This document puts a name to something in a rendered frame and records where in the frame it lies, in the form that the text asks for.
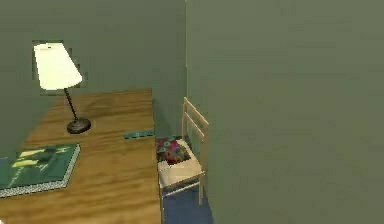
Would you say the green book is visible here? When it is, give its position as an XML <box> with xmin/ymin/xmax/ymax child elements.
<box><xmin>0</xmin><ymin>143</ymin><xmax>81</xmax><ymax>199</ymax></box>

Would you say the brown wooden desk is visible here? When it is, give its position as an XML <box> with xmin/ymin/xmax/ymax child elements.
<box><xmin>0</xmin><ymin>88</ymin><xmax>163</xmax><ymax>224</ymax></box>

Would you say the pale wooden chair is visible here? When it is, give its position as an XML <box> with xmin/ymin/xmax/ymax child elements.
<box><xmin>157</xmin><ymin>96</ymin><xmax>210</xmax><ymax>214</ymax></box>

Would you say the teal flat remote control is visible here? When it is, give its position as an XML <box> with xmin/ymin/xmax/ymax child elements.
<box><xmin>123</xmin><ymin>130</ymin><xmax>156</xmax><ymax>140</ymax></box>

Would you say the multicoloured patterned cushion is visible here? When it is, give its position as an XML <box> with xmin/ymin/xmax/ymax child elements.
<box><xmin>155</xmin><ymin>135</ymin><xmax>192</xmax><ymax>165</ymax></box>

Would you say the white shade table lamp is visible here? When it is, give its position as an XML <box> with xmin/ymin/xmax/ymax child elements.
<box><xmin>33</xmin><ymin>42</ymin><xmax>92</xmax><ymax>135</ymax></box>

